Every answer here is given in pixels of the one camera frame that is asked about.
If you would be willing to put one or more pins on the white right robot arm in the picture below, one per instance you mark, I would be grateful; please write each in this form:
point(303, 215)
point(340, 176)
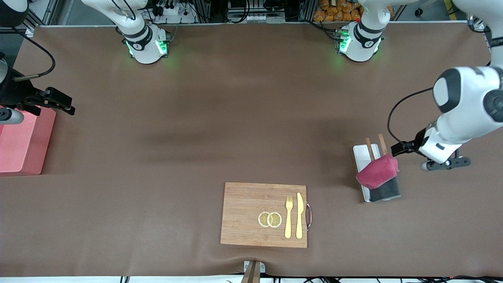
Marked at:
point(145, 47)

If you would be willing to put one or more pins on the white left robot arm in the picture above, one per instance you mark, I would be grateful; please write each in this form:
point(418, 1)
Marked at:
point(463, 98)

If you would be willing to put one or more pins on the yellow fork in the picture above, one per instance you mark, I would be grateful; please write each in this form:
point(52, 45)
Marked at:
point(289, 220)

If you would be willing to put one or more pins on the white rectangular tray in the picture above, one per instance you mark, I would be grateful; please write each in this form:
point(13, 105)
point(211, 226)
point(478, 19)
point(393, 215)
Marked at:
point(363, 157)

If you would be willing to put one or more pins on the lemon slice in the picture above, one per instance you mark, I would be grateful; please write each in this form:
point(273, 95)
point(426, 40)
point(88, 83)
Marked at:
point(262, 219)
point(275, 220)

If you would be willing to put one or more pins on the small white bracket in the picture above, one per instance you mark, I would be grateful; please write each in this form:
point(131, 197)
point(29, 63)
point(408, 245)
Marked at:
point(246, 267)

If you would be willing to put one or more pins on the large table cover mat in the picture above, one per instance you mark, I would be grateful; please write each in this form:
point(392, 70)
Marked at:
point(235, 118)

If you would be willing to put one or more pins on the white power strip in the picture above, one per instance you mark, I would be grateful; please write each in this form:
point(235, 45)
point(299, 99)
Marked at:
point(251, 17)
point(173, 11)

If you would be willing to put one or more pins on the wooden post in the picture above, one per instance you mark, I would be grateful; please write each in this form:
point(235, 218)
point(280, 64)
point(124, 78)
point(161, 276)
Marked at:
point(251, 275)

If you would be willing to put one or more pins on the pile of orange snacks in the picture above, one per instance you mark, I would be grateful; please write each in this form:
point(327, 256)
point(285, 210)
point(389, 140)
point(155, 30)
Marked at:
point(334, 11)

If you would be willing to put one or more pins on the bamboo cutting board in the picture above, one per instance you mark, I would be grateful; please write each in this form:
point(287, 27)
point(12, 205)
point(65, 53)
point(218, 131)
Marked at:
point(243, 212)

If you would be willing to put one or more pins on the pink plastic bin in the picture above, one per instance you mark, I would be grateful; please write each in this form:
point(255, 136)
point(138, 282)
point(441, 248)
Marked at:
point(19, 149)

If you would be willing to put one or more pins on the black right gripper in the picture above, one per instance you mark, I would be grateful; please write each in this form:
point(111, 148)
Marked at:
point(15, 94)

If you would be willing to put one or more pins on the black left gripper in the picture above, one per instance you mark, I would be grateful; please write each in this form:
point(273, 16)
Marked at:
point(416, 144)

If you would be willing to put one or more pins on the yellow knife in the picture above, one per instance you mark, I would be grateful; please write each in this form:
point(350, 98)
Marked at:
point(299, 216)

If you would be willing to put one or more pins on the pink and grey cloth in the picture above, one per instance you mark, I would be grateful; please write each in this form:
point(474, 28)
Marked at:
point(377, 173)

